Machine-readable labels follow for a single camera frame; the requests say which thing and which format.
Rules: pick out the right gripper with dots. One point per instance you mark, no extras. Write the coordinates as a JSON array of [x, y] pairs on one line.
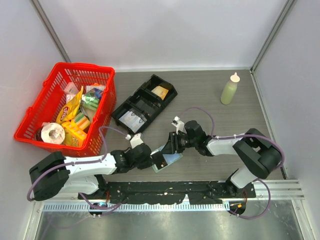
[[172, 146]]

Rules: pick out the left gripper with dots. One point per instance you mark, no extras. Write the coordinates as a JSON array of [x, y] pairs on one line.
[[148, 162]]

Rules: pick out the green leather card holder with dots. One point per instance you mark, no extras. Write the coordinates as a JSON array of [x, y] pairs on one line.
[[170, 158]]

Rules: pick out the dark credit card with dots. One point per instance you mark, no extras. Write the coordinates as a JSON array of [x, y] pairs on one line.
[[159, 161]]

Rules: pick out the white credit card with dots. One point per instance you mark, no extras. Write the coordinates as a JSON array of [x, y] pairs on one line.
[[138, 121]]

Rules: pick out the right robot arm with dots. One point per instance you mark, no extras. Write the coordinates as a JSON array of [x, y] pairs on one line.
[[259, 154]]

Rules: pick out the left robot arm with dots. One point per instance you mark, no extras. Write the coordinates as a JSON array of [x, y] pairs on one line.
[[57, 173]]

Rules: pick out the white card in tray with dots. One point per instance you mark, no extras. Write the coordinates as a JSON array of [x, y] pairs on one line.
[[125, 118]]

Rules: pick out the tan card in tray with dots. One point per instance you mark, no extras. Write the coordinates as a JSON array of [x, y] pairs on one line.
[[160, 91]]

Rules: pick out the black plastic organizer tray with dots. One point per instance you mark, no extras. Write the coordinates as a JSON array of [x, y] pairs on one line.
[[144, 103]]

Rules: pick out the yellow cracker box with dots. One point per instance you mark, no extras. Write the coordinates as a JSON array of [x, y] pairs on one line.
[[74, 136]]

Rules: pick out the green yellow sponge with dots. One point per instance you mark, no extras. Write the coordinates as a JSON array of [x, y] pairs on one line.
[[81, 121]]

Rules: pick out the green sponge pack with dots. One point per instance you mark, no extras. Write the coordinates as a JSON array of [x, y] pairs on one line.
[[91, 101]]

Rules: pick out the green squeeze bottle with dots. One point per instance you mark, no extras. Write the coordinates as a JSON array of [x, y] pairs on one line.
[[230, 89]]

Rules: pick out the yellow snack bag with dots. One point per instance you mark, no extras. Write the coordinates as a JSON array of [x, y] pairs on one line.
[[70, 109]]

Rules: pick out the toilet paper roll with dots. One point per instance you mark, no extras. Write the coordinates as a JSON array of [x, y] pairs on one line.
[[53, 133]]

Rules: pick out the white small packet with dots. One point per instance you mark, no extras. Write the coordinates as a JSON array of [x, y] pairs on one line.
[[71, 89]]

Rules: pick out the dark round can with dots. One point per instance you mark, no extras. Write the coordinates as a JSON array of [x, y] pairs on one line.
[[38, 135]]

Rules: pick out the red plastic shopping basket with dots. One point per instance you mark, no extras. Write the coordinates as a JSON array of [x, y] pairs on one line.
[[52, 98]]

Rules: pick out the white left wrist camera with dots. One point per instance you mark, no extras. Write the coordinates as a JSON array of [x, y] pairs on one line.
[[134, 140]]

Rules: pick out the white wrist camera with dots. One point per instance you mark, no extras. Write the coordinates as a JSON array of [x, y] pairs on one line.
[[134, 140], [178, 124]]

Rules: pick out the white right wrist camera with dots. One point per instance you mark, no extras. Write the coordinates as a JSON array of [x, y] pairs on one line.
[[178, 124]]

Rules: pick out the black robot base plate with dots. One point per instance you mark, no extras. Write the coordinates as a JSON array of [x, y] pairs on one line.
[[170, 192]]

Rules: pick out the aluminium front rail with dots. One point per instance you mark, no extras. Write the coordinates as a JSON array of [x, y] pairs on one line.
[[270, 190]]

